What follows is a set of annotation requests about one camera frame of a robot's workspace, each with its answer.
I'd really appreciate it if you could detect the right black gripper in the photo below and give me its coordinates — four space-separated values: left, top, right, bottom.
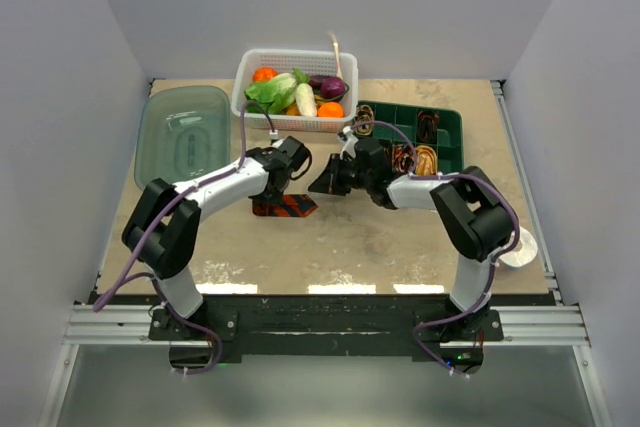
308 154 372 197

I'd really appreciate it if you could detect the orange navy striped tie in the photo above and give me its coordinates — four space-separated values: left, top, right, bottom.
252 194 318 218

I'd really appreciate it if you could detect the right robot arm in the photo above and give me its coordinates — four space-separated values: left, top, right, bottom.
309 138 519 340

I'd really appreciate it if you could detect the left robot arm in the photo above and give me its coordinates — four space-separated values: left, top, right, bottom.
122 136 316 339

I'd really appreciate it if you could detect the paper tape roll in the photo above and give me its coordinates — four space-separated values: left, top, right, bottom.
499 227 539 269

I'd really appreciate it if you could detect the white radish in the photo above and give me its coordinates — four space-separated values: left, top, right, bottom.
295 83 317 117

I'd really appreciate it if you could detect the green lettuce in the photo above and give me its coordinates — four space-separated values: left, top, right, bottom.
244 73 298 114

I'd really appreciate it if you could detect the orange fruit front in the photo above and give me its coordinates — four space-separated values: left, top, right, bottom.
317 102 345 118

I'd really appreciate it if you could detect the white perforated basket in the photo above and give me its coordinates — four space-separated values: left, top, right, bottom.
231 48 359 132

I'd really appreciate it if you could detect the brown patterned rolled tie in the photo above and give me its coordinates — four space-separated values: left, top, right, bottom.
354 104 375 137

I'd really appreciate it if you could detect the red patterned rolled tie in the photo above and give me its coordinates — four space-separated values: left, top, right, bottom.
389 143 414 174

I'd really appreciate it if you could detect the purple onion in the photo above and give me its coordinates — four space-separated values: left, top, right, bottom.
320 76 347 100

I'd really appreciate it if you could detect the orange pepper back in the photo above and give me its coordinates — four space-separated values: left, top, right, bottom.
253 66 279 82

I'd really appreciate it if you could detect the garlic stalk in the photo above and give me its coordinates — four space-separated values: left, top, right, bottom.
327 31 343 79

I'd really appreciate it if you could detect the gold rolled tie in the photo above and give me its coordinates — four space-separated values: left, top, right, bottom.
415 145 438 176

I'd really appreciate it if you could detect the clear teal plastic container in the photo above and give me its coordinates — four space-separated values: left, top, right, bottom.
134 85 231 189

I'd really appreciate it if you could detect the black orange rolled tie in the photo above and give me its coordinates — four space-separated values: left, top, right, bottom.
416 110 440 144

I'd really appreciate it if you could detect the green compartment tray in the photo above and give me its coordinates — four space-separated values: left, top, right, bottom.
357 101 464 174

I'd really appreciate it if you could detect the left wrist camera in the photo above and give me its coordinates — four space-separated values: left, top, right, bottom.
269 130 288 149

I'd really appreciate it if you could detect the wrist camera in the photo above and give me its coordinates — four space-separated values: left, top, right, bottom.
269 130 288 149
338 126 359 159

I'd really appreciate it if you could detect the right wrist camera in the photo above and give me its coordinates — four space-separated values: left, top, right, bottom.
338 126 359 159

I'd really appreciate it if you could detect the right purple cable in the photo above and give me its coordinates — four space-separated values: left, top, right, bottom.
339 120 524 381

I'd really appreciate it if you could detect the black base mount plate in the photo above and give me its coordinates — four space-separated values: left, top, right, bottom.
149 294 504 367

